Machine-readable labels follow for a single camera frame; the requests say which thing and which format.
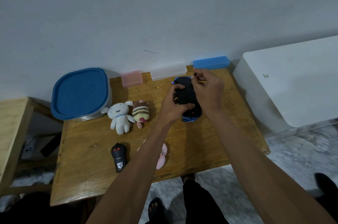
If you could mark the black and blue toy car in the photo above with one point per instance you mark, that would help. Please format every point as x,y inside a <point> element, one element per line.
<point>186,94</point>

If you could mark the white power strip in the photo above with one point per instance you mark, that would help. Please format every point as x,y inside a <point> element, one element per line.
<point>29,149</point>

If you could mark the person's left hand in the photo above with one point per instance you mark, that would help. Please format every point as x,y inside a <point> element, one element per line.
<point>169,110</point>

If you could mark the pink plastic box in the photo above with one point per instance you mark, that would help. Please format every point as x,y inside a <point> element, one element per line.
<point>132,79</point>

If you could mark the striped brown plush toy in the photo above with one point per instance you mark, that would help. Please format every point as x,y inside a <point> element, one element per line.
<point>141,113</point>

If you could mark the white cabinet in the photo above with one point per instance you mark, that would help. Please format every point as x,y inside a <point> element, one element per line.
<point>290,84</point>

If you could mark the white plush toy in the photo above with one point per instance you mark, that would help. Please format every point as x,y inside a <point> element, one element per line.
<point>120,117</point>

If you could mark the clear white plastic box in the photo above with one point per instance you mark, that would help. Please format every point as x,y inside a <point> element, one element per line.
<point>168,71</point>

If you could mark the person's foot in black sandal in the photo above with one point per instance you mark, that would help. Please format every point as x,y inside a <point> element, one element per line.
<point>156,210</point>

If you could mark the wooden side table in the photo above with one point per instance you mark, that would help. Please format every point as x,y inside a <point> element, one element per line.
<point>13,131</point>

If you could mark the person's left forearm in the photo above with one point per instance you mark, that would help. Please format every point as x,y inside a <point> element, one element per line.
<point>137,173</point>

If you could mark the blue plastic box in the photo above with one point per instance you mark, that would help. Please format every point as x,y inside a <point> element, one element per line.
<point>211,62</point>

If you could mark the black remote control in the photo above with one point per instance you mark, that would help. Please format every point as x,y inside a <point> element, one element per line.
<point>118,156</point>

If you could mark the person's black trousers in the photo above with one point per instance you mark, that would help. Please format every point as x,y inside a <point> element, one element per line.
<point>200,202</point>

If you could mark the person's left thumb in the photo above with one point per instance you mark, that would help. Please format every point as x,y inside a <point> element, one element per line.
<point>187,107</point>

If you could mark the pink plush toy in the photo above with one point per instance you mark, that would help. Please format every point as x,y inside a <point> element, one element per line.
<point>162,156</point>

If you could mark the person's right thumb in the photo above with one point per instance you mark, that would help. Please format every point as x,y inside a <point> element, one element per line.
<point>195,81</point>

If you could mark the container with blue lid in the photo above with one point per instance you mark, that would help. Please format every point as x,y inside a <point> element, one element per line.
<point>79,93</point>

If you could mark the person's right hand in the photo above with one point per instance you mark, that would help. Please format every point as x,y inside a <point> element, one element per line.
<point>210,94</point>

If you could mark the person's right forearm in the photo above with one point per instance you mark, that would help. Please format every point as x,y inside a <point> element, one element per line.
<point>253,168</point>

